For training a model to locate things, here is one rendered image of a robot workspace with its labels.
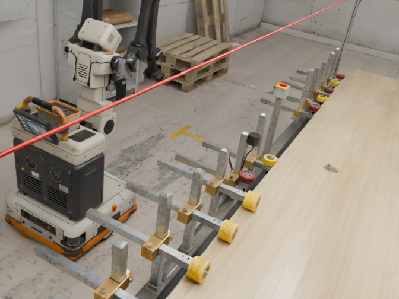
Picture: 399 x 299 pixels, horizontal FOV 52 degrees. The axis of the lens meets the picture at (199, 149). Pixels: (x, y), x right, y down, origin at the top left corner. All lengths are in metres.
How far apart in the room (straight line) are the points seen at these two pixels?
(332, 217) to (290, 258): 0.39
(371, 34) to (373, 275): 8.13
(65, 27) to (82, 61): 1.88
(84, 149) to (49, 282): 0.84
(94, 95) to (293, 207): 1.42
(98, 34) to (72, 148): 0.69
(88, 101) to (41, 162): 0.48
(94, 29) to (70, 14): 1.79
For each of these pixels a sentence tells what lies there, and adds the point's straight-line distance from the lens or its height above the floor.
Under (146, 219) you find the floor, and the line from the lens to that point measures 3.13.
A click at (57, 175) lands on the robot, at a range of 2.57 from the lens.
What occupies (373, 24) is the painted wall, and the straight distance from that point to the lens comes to 9.58.
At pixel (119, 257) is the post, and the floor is 1.08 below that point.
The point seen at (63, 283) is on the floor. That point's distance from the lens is 2.71.
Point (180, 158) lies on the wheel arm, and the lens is 2.23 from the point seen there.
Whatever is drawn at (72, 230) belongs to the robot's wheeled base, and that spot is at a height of 0.27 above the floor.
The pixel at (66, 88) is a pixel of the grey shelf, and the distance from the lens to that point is 4.68.
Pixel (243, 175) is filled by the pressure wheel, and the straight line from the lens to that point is 2.08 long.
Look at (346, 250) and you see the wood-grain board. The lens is 1.84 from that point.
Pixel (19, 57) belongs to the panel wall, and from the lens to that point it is 4.36.
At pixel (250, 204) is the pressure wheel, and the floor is 0.95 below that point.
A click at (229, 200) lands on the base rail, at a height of 0.70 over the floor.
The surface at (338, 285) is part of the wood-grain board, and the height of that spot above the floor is 0.90.
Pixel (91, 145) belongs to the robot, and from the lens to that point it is 2.43.
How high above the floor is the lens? 1.99
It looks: 29 degrees down
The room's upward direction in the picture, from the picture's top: 9 degrees clockwise
